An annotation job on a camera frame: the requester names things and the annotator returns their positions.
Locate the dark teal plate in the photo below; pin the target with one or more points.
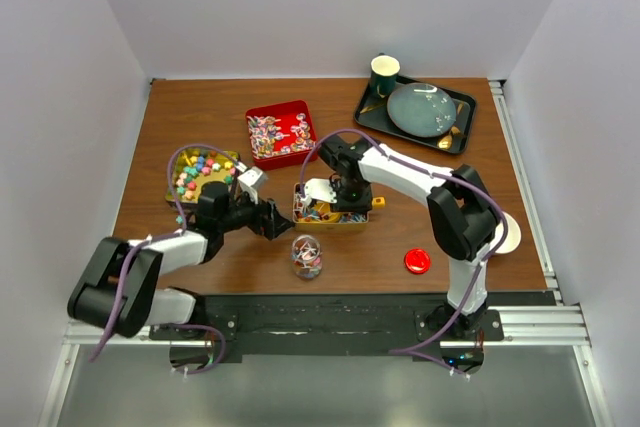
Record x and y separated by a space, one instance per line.
421 110

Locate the red tin swirl lollipops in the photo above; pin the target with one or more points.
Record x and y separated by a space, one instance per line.
280 135

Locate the tin of star candies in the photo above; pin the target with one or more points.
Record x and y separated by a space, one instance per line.
190 169

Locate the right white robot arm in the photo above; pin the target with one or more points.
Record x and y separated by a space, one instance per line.
467 224

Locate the yellow plastic scoop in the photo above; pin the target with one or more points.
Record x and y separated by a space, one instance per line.
327 208

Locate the gold tin of lollipops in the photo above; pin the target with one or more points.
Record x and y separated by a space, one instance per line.
310 221

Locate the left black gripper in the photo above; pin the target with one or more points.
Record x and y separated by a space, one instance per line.
271 226

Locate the dark green paper cup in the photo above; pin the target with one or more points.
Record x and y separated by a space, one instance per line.
383 73

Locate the gold spoon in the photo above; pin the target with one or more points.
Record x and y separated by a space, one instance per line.
446 142

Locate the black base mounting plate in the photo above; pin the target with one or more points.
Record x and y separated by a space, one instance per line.
331 324

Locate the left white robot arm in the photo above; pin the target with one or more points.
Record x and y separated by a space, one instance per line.
117 291

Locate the white bowl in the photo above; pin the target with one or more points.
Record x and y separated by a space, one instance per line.
513 238

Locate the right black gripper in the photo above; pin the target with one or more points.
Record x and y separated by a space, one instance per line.
362 206

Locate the red jar lid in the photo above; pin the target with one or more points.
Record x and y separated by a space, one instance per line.
417 261

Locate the gold fork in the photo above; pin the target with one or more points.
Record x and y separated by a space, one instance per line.
372 106

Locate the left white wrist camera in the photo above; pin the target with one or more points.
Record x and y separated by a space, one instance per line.
250 181

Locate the clear plastic jar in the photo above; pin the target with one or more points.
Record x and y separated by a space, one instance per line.
306 256

